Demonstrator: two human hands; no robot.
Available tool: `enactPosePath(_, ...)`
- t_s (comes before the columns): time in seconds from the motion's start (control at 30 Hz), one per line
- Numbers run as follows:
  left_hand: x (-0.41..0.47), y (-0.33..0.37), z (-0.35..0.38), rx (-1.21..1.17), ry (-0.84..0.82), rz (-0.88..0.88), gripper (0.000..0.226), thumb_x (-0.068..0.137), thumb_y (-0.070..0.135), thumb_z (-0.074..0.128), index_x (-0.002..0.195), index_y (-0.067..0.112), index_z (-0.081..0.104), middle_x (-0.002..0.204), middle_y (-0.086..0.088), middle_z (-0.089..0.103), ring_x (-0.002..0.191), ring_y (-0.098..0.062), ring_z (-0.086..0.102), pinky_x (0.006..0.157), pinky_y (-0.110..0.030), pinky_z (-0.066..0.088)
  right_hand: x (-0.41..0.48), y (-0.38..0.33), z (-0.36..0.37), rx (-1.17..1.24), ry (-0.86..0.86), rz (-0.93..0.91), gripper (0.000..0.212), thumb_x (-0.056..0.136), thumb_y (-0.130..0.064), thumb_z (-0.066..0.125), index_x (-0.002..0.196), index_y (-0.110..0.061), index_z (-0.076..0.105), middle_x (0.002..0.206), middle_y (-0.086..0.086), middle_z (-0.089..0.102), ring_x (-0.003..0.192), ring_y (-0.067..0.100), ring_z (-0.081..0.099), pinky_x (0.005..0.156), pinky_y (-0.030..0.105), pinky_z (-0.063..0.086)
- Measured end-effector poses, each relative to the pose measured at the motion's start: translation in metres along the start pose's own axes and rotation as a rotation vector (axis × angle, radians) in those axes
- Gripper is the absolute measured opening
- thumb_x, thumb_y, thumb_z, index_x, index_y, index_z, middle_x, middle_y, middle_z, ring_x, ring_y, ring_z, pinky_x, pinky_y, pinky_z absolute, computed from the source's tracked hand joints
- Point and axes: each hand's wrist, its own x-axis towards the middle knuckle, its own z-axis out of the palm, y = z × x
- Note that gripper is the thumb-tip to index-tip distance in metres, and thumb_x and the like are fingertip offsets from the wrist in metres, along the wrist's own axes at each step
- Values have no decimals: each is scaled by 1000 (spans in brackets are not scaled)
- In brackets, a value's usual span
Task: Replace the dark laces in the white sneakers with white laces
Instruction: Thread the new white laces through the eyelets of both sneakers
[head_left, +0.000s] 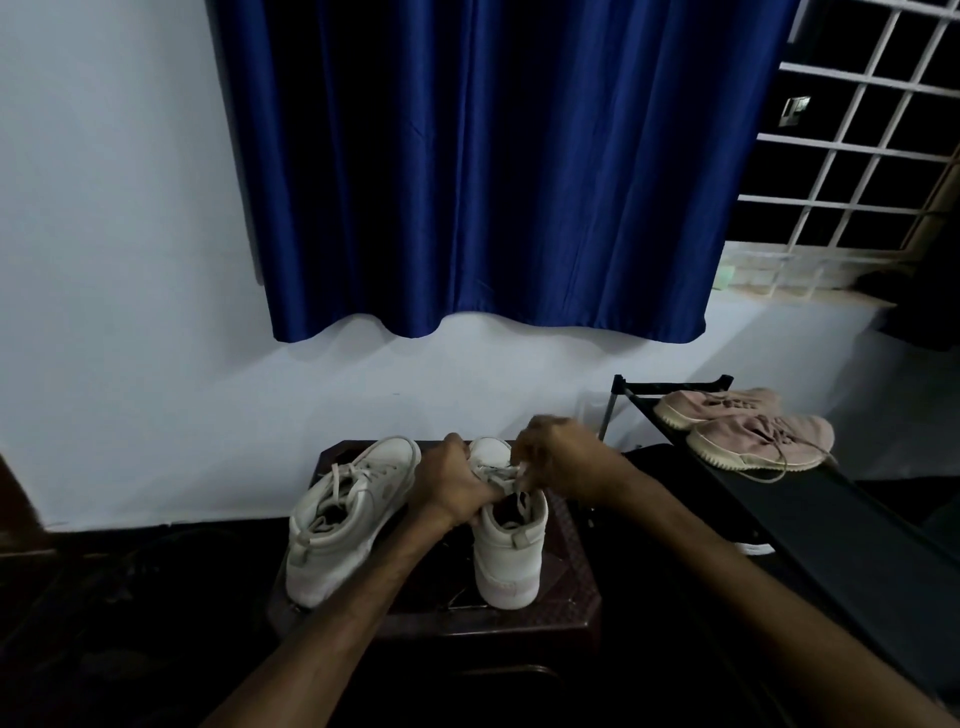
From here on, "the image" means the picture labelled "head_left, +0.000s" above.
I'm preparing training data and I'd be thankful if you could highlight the person's right forearm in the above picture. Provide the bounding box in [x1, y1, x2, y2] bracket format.
[599, 468, 960, 728]

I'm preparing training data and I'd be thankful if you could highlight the brown wooden door frame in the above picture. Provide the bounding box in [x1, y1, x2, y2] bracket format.
[0, 452, 59, 562]

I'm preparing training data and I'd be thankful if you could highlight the person's left forearm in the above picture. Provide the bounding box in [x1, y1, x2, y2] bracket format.
[200, 506, 455, 728]

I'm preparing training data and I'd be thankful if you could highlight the white window grille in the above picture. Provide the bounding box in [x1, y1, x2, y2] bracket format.
[714, 0, 960, 295]

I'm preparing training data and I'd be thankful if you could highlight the dark brown plastic stool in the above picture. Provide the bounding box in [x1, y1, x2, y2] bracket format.
[264, 439, 605, 640]

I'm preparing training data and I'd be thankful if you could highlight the blue curtain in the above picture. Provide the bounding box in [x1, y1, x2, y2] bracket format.
[853, 209, 960, 354]
[209, 0, 802, 346]

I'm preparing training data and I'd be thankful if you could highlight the black shoe rack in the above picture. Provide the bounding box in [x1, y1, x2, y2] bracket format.
[595, 372, 960, 700]

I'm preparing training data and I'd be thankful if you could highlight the pink sneaker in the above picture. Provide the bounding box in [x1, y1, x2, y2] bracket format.
[685, 413, 839, 484]
[651, 386, 782, 433]

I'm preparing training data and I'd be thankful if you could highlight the person's left hand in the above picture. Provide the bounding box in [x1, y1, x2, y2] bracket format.
[407, 431, 505, 532]

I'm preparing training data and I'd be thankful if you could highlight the person's right hand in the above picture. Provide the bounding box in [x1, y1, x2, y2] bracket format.
[510, 415, 640, 509]

